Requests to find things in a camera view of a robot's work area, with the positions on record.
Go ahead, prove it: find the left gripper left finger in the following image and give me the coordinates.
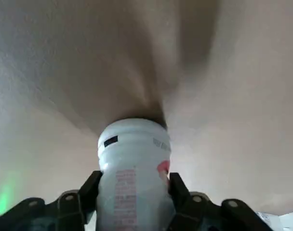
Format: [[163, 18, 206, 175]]
[[0, 170, 103, 231]]

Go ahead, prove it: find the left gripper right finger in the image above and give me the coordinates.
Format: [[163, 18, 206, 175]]
[[167, 172, 272, 231]]

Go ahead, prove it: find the white drink bottle red label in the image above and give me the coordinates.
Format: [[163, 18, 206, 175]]
[[96, 117, 173, 231]]

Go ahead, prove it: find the clear acrylic shelf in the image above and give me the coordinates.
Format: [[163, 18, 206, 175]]
[[256, 211, 293, 231]]

